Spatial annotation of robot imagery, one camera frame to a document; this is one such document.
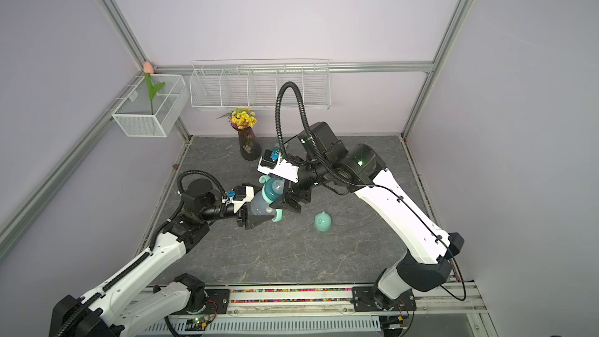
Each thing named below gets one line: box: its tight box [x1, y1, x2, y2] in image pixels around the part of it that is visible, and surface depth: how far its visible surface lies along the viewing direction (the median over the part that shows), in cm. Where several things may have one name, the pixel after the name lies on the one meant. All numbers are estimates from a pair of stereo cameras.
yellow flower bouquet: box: [216, 106, 259, 129], surface depth 96 cm
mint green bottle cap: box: [314, 210, 332, 232], surface depth 89 cm
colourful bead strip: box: [229, 288, 353, 304], surface depth 79 cm
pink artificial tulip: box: [143, 61, 167, 115], surface depth 92 cm
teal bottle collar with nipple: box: [264, 177, 285, 203], surface depth 59 cm
